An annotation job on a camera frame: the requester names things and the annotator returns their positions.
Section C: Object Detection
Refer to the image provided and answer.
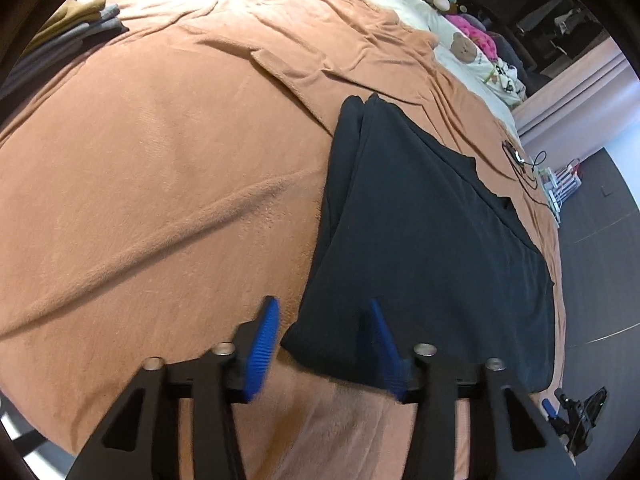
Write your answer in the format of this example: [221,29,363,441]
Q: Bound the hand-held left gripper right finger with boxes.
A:
[367,299,582,480]

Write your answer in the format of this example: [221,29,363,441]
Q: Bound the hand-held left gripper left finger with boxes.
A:
[65,296,281,480]

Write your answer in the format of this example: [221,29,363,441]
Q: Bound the black sweater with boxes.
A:
[280,94,557,393]

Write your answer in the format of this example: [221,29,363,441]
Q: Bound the grey folded clothes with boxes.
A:
[0,4,130,106]

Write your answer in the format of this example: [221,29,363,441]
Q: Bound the orange-brown blanket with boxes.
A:
[0,0,568,480]

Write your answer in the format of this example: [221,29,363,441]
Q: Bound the black and white plush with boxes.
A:
[482,57,527,107]

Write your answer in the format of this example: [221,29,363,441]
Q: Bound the pink curtain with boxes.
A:
[514,35,640,137]

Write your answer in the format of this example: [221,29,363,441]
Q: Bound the pink fluffy blanket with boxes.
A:
[445,14,497,60]

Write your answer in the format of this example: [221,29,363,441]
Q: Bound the cream bear-print duvet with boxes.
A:
[345,0,518,122]

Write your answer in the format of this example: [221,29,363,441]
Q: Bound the white wire rack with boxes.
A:
[537,157,585,223]

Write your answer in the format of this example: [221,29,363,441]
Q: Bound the thin black charging cable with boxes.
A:
[517,149,553,208]

